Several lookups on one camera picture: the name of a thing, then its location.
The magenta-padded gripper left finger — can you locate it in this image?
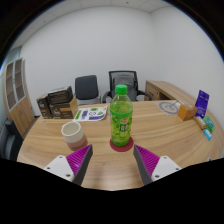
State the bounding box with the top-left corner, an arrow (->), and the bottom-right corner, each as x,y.
43,143 -> 94,186

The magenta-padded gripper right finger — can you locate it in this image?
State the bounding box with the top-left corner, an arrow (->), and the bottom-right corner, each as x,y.
133,144 -> 183,186

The green tea drink bottle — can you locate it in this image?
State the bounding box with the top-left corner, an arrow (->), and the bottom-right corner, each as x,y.
109,84 -> 134,148

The white and brown ceramic mug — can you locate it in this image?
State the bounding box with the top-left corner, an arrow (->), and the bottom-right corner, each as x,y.
60,120 -> 89,152

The flat round red coaster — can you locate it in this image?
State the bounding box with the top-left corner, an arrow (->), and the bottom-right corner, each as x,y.
109,135 -> 135,153

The brown box with yellow label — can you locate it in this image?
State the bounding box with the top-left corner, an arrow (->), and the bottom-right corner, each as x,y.
49,96 -> 79,120

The small blue packet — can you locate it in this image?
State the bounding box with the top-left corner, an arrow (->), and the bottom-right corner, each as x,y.
203,128 -> 213,141

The printed sticker sheet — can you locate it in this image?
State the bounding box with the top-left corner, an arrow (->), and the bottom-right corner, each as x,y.
72,105 -> 109,122

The small orange wooden box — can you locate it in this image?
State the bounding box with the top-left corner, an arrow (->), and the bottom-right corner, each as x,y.
177,103 -> 198,121

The black leather armchair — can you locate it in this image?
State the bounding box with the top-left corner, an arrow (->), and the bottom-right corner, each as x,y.
0,119 -> 24,161

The purple carton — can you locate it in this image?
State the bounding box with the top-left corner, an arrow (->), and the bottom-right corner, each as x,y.
194,89 -> 211,119

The wooden shelf cabinet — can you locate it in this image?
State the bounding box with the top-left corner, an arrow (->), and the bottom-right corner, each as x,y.
2,58 -> 36,139

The wooden side desk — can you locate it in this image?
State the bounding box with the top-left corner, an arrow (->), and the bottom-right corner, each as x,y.
144,79 -> 198,106

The grey padded office chair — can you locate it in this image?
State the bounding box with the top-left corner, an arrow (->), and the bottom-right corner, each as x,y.
74,74 -> 102,106

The black mesh office chair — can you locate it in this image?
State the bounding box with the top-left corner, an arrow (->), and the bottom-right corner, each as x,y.
101,70 -> 153,104

